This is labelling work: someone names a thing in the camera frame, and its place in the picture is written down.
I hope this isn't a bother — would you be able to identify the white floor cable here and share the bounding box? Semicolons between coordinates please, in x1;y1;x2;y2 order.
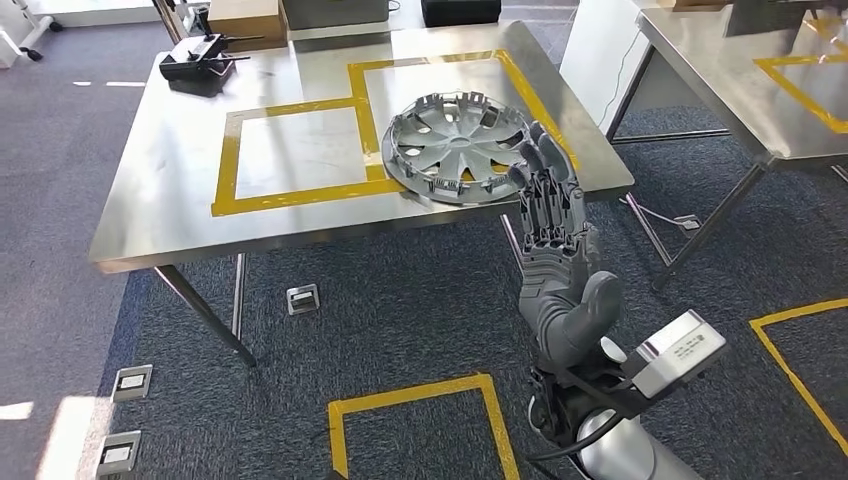
619;195;684;228

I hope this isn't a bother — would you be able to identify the black cable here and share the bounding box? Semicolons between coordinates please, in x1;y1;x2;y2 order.
526;410;627;463

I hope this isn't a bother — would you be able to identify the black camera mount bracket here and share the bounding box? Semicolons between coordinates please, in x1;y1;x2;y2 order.
529;357;657;452

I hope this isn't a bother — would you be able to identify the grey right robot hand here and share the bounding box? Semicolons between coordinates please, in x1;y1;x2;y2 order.
506;121;624;372

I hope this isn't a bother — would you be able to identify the white wheeled stand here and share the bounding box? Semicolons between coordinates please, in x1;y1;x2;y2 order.
0;0;64;71

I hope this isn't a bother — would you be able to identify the black equipment case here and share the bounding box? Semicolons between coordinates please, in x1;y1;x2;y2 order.
420;0;503;29

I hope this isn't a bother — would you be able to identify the yellow floor tape square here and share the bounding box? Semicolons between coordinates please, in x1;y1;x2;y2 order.
329;374;521;480
749;298;848;458

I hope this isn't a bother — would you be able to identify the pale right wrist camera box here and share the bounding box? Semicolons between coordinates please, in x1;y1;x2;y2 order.
622;309;728;401

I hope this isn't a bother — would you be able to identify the grey equipment case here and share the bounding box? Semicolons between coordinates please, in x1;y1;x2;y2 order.
281;0;392;31

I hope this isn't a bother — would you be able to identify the black remote controller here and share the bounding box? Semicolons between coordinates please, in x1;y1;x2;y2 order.
158;26;253;86

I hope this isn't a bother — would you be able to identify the steel workbench table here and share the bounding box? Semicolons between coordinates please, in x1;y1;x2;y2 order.
89;19;636;369

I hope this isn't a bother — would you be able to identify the grey plastic wheel hubcap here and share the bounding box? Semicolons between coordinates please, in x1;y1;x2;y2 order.
382;91;541;207

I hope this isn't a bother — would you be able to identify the steel side table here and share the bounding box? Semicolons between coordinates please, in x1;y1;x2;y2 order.
606;0;848;293

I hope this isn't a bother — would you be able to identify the yellow table tape rectangle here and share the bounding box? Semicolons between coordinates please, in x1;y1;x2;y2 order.
347;49;581;197
211;97;407;218

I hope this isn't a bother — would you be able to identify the brown cardboard box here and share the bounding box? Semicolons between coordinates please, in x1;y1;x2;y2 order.
208;0;289;53

